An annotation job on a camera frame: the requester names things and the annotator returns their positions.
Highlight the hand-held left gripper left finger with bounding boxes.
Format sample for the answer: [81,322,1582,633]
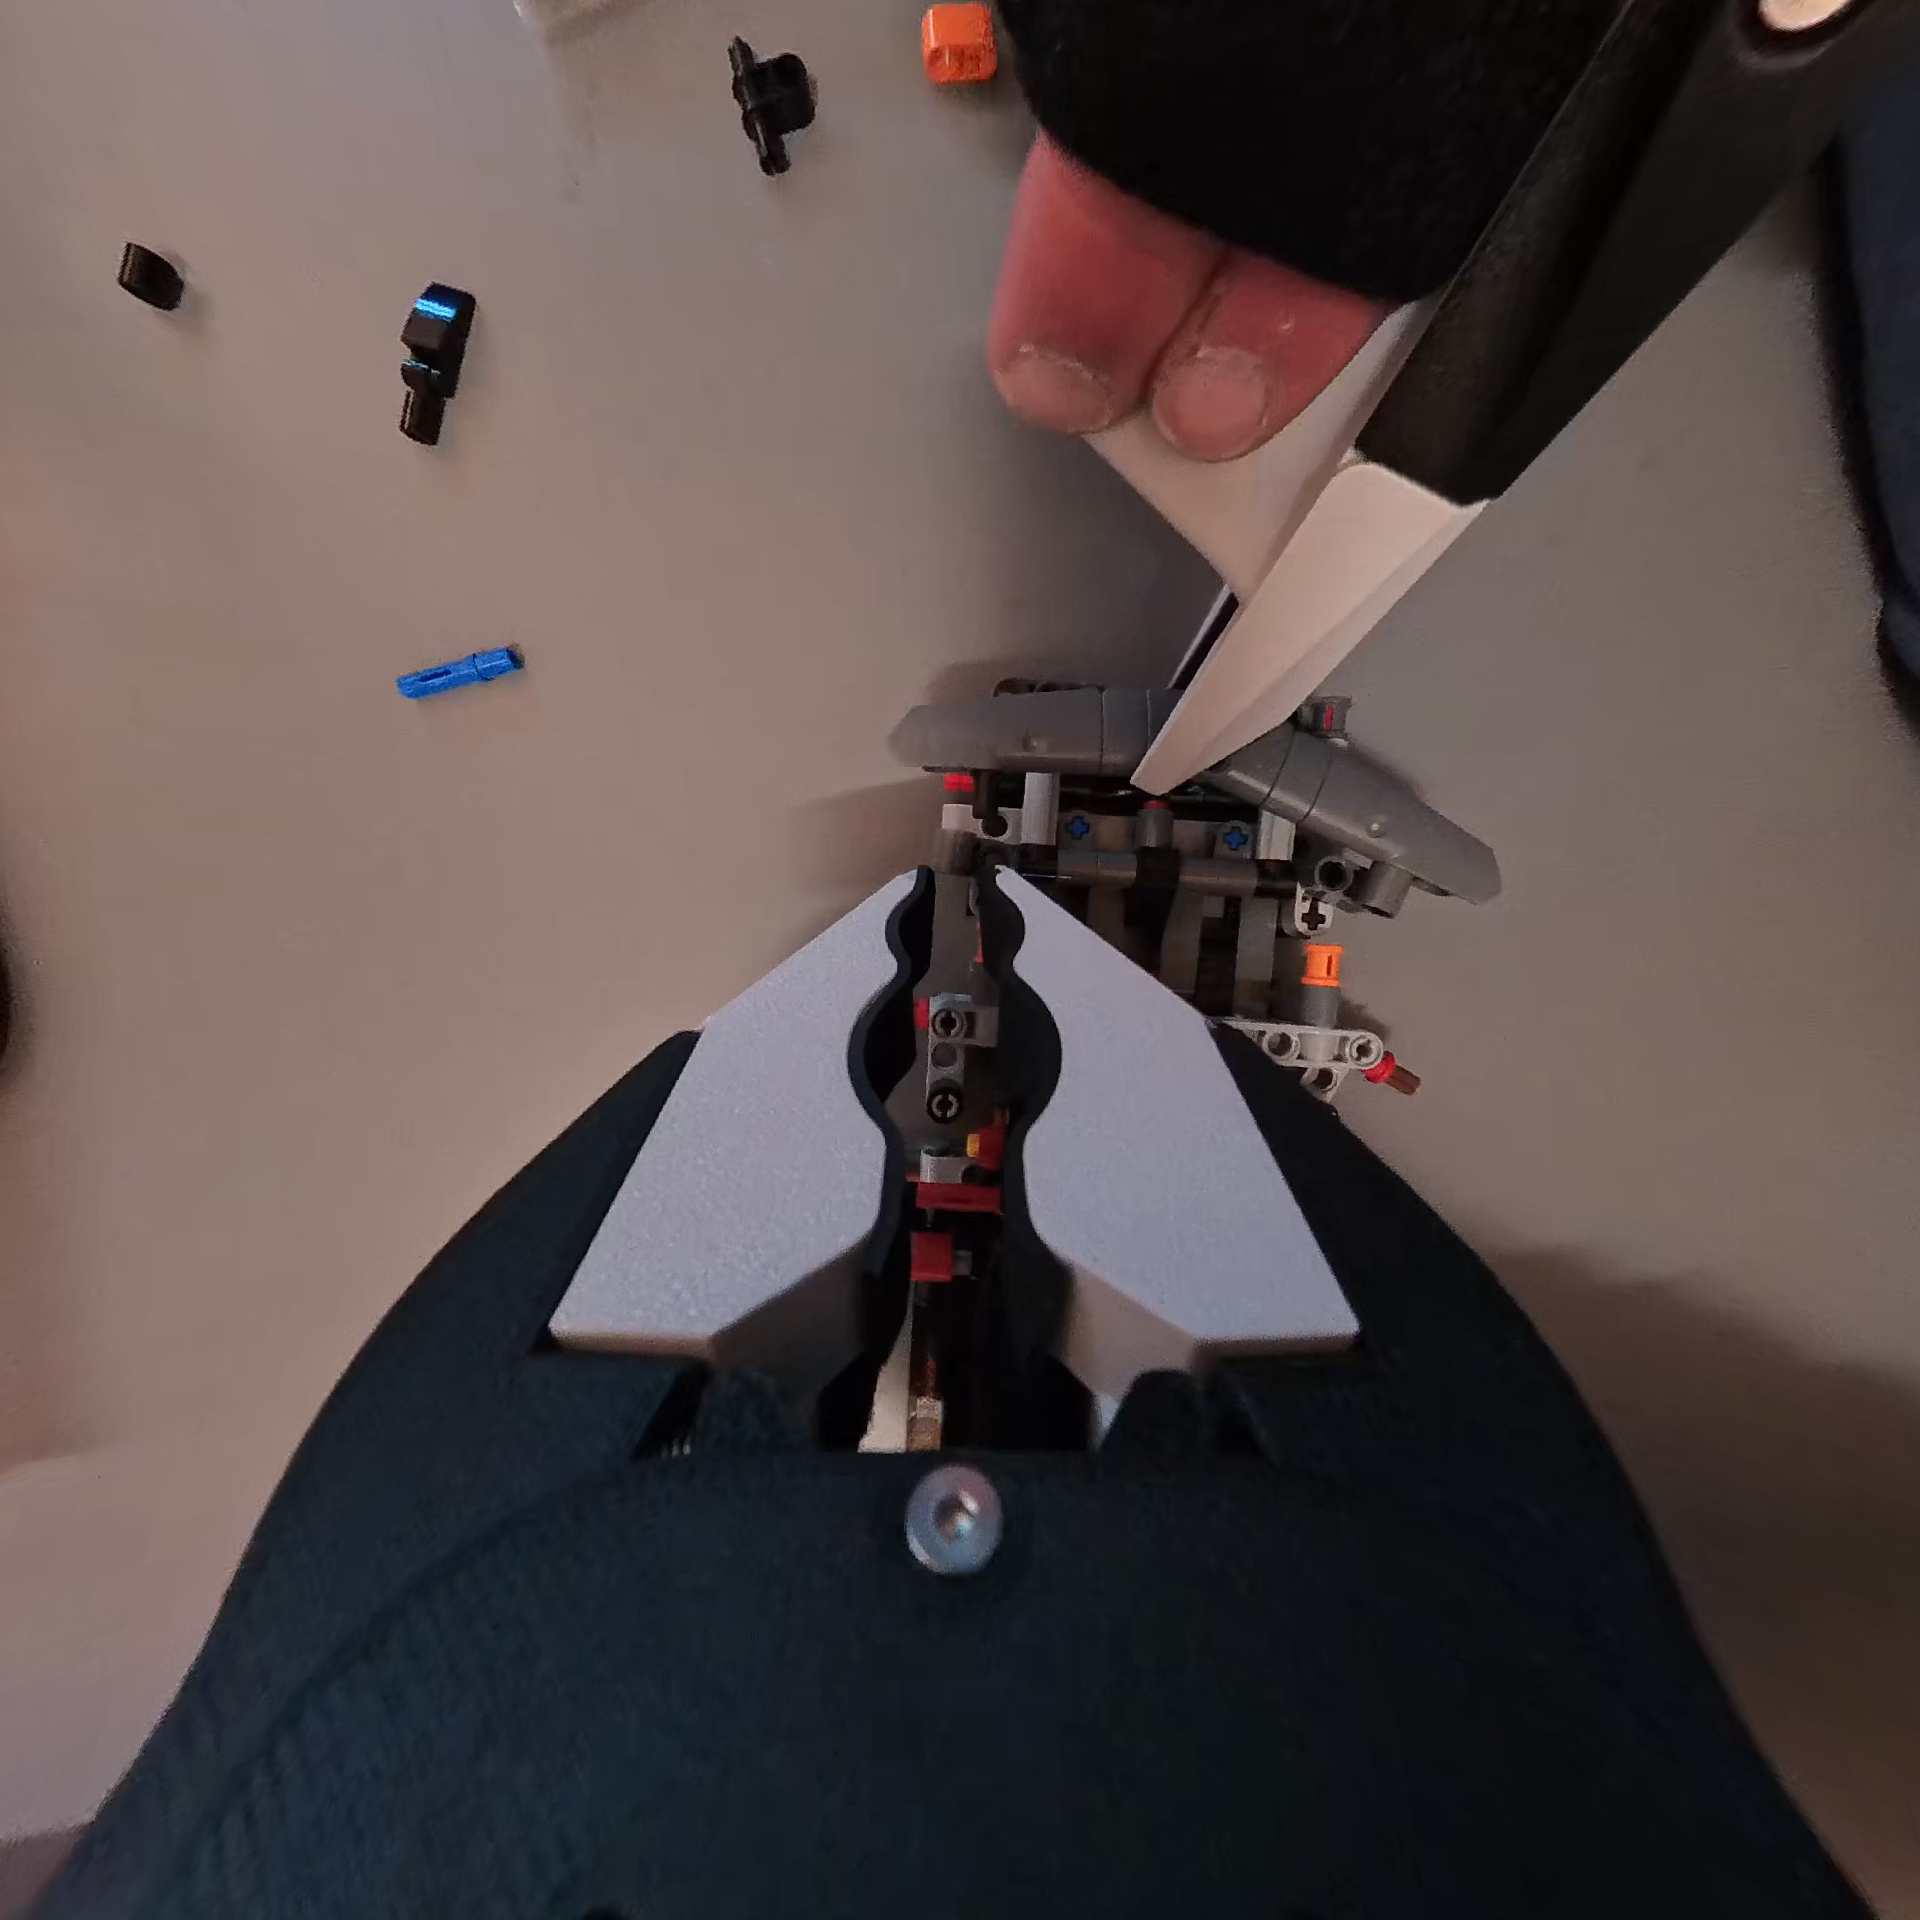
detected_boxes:
[546,865,938,1450]

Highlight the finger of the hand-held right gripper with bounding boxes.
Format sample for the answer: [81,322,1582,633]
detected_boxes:
[1164,594,1248,700]
[1078,298,1489,793]

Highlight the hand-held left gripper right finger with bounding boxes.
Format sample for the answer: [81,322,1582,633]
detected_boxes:
[977,867,1364,1444]

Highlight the grey toy brick vehicle model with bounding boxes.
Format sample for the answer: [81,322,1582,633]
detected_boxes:
[862,674,1501,1454]

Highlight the person's right hand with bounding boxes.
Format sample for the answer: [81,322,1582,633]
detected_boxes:
[990,135,1393,465]

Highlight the person's blue jeans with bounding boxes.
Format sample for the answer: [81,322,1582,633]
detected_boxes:
[1808,89,1920,722]

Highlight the blue plastic connector pin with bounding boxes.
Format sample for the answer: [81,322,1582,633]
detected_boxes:
[392,644,528,705]

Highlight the black cross-shaped connector piece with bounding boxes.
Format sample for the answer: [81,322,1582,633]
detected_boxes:
[726,36,815,177]

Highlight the glossy black connector piece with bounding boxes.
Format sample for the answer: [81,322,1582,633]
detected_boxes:
[398,282,480,448]

